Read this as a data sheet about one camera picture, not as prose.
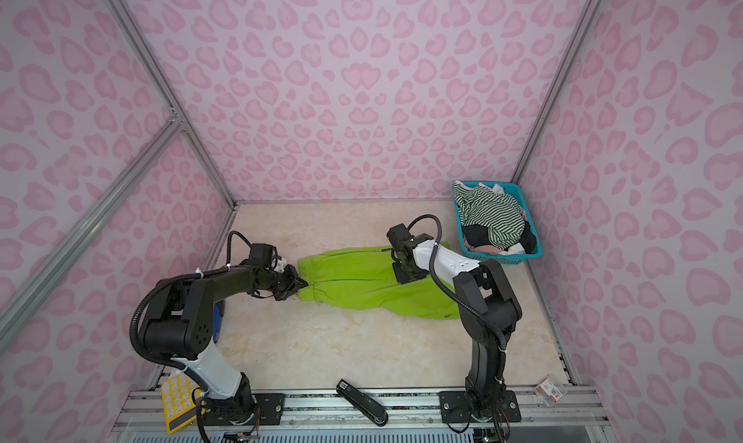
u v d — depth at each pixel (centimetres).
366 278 97
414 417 72
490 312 49
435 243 68
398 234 78
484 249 93
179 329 48
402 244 71
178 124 91
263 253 80
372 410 69
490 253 91
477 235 96
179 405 73
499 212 99
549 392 74
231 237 84
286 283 85
